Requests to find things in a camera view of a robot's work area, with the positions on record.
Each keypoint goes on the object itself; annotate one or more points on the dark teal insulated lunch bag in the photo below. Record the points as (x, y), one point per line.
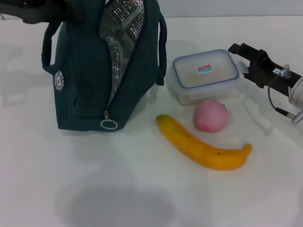
(87, 78)

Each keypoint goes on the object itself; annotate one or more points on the yellow banana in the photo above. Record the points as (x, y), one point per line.
(201, 149)

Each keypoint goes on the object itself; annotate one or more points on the clear plastic food container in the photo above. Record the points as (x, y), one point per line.
(203, 75)

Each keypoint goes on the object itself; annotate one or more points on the pink toy peach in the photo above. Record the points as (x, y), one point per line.
(210, 116)

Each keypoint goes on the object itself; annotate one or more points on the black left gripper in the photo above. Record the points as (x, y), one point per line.
(35, 10)

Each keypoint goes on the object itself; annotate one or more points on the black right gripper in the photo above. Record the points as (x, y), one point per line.
(267, 73)

